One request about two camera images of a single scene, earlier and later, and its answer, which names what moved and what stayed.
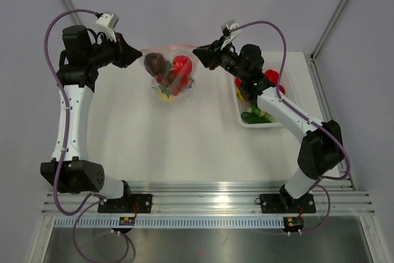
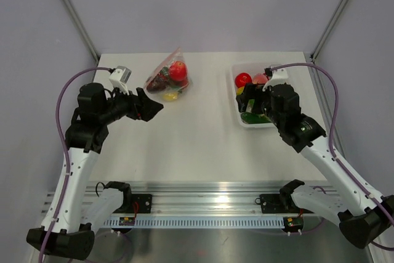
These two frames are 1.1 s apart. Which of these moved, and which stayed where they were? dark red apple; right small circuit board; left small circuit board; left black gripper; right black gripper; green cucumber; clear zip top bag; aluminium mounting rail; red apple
Moved: clear zip top bag; dark red apple; red apple; right black gripper; left black gripper
Stayed: left small circuit board; green cucumber; right small circuit board; aluminium mounting rail
